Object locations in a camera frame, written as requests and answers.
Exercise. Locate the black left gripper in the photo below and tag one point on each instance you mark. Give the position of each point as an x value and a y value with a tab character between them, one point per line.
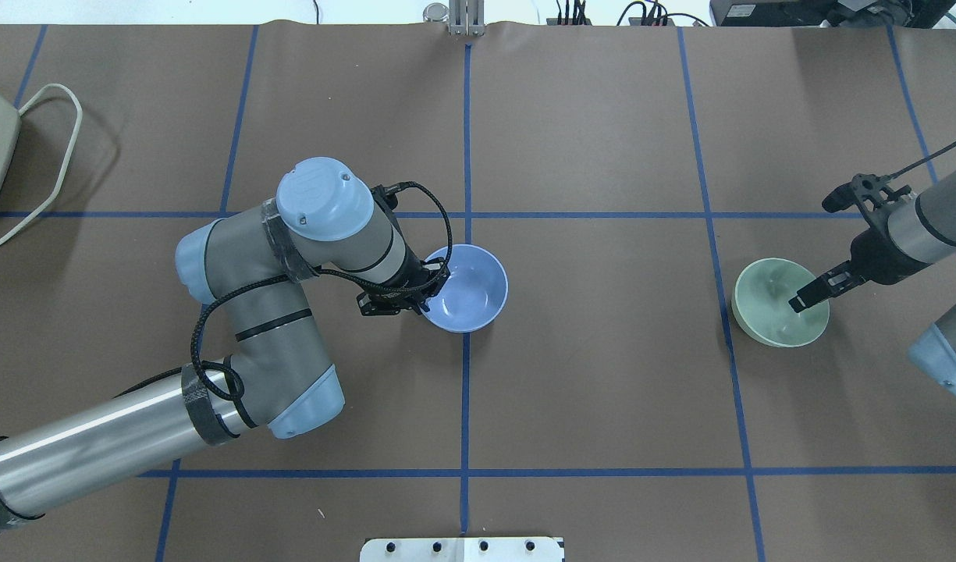
412	275

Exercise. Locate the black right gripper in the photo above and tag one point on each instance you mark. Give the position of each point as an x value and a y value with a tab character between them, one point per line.
876	257

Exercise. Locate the blue bowl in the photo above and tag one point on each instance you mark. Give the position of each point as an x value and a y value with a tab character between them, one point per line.
476	291

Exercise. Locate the green bowl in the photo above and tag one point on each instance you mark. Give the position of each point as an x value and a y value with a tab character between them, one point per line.
760	304

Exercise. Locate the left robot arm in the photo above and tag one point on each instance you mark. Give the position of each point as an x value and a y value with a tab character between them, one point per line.
256	358

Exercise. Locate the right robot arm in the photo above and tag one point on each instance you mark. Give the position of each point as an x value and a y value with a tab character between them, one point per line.
907	232

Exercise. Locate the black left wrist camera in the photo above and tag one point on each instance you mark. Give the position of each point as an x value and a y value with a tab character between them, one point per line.
389	302

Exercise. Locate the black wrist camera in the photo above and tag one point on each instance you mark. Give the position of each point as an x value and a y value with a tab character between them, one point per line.
389	302
873	196

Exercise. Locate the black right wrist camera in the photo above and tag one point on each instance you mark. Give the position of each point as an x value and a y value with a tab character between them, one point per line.
873	196

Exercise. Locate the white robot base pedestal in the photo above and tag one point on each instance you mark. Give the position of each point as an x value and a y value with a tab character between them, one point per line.
508	548

